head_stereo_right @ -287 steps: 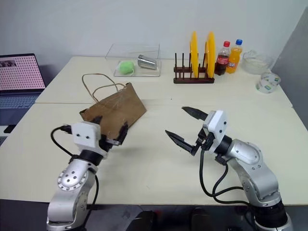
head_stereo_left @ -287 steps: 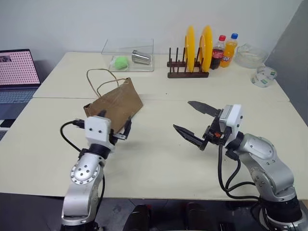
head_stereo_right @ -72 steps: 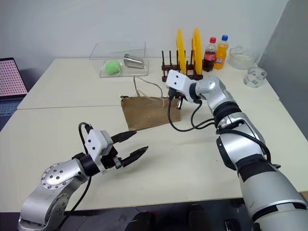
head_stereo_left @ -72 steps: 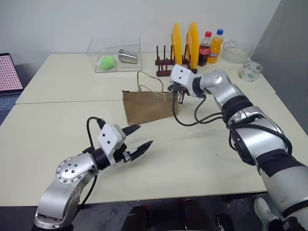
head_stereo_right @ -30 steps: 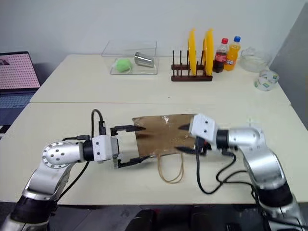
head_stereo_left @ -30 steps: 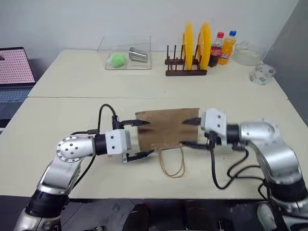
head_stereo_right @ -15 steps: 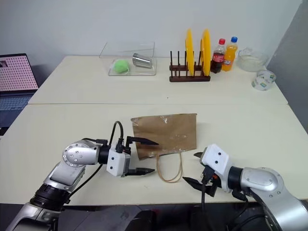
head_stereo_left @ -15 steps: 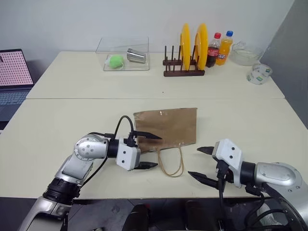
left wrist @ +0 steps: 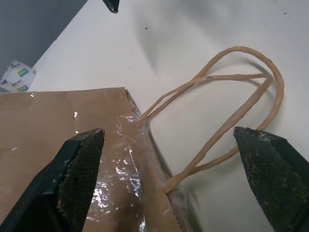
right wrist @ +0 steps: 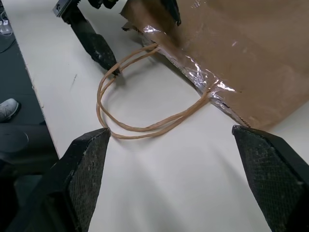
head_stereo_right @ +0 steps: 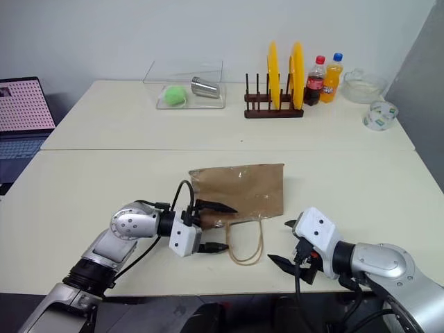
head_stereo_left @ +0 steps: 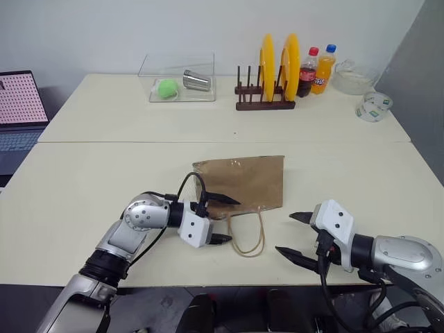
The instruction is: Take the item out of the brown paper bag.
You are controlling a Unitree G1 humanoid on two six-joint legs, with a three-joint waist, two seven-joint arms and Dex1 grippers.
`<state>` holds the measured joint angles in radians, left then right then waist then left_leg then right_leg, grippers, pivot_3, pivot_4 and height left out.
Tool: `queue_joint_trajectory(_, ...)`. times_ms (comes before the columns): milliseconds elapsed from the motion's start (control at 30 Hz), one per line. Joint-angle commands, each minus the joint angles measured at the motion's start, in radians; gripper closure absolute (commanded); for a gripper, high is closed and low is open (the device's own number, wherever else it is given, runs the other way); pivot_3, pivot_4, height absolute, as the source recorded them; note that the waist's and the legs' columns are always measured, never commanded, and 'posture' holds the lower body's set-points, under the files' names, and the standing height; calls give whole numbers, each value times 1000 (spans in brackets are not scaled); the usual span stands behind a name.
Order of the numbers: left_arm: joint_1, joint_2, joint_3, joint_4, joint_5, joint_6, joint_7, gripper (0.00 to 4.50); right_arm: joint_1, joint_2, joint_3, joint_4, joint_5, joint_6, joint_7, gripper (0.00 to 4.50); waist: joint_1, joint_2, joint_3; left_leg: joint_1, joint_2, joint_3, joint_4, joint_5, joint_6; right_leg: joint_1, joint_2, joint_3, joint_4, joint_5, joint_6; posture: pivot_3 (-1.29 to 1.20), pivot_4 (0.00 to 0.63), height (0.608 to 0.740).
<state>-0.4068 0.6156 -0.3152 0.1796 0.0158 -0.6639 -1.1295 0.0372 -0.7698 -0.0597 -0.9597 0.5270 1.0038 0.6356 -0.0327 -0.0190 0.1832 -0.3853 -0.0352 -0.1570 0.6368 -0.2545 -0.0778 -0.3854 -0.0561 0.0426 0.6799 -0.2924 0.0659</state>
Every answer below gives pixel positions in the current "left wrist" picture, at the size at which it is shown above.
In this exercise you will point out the white green printed box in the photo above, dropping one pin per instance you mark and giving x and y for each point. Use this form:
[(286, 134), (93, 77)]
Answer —
[(18, 76)]

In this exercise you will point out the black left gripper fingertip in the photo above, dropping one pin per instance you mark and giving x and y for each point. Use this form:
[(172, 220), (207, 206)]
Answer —
[(111, 4)]

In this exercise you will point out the brown paper bag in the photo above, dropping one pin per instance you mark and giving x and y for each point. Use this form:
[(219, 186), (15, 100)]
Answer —
[(60, 125)]

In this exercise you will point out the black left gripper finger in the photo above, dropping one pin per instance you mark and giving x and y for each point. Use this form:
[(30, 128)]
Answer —
[(55, 183), (272, 174)]

